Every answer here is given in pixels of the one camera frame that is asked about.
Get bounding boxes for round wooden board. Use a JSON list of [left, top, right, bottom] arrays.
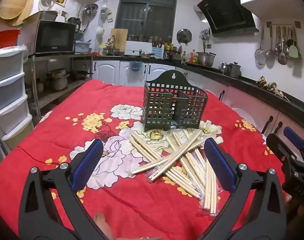
[[7, 0, 34, 27]]

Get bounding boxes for large steel stock pot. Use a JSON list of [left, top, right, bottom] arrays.
[[197, 52, 217, 67]]

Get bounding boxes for dark electric kettle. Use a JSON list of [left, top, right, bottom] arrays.
[[67, 17, 82, 33]]

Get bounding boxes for steel slotted spoon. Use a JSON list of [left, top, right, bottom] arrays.
[[265, 27, 276, 62]]

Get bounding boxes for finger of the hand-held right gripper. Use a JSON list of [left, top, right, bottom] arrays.
[[283, 127, 304, 164], [266, 133, 298, 170]]

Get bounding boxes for hanging steel bowl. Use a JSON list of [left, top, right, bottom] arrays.
[[83, 3, 99, 21]]

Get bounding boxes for black range hood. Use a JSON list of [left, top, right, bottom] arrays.
[[197, 0, 260, 38]]

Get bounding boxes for pale green spatula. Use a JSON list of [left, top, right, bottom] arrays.
[[289, 27, 299, 59]]

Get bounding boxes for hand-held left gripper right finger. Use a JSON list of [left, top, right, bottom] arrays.
[[197, 138, 288, 240]]

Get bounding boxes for dark frying pan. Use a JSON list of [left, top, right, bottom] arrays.
[[71, 70, 94, 80]]

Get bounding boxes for black kitchen countertop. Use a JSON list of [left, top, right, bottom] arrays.
[[93, 53, 304, 128]]

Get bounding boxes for dark kitchen window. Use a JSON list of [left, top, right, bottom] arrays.
[[114, 0, 179, 42]]

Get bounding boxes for dark green utensil holder basket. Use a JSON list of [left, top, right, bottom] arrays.
[[142, 70, 209, 132]]

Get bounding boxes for cluster of condiment bottles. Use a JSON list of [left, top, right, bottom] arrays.
[[164, 42, 198, 64]]

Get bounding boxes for pile of brown lumpy roots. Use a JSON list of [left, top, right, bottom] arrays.
[[257, 76, 285, 97]]

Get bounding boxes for wall-mounted utensil rack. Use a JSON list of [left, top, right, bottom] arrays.
[[199, 27, 211, 43]]

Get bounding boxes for person's left hand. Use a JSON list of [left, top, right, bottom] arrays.
[[94, 211, 115, 240]]

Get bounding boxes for stacked steel pots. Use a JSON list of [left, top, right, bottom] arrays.
[[47, 68, 70, 91]]

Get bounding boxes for wall-mounted sponge holder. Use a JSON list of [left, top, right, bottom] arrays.
[[100, 6, 115, 22]]

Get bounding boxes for wall utensil rail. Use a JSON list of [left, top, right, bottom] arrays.
[[266, 21, 302, 29]]

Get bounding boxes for metal shelf rack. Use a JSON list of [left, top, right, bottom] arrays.
[[24, 52, 94, 121]]

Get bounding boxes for red plastic basin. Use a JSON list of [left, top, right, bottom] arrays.
[[0, 29, 21, 52]]

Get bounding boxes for glass pot lid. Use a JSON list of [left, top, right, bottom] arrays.
[[39, 0, 57, 12]]

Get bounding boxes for blue knife block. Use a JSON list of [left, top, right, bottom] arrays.
[[152, 46, 165, 59]]

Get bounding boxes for row of windowsill jars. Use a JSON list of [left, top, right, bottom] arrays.
[[127, 34, 173, 44]]

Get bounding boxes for black microwave oven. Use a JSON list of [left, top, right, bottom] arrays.
[[34, 20, 76, 55]]

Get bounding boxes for wooden cutting board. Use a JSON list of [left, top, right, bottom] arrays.
[[109, 28, 128, 53]]

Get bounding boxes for steel pot with lid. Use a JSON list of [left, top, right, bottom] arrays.
[[228, 62, 242, 78]]

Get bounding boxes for hanging steel pot lid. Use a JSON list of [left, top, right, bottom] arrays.
[[177, 28, 193, 46]]

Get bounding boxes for white lower kitchen cabinets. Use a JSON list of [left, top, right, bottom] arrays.
[[93, 59, 304, 155]]

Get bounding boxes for pale blue plastic container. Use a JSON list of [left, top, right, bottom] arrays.
[[74, 40, 92, 54]]

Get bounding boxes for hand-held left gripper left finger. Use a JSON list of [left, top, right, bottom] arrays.
[[18, 139, 110, 240]]

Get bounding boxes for set of wooden chopsticks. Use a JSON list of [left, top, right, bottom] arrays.
[[128, 127, 221, 217]]

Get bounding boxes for red floral blanket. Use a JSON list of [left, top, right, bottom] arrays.
[[0, 79, 290, 240]]

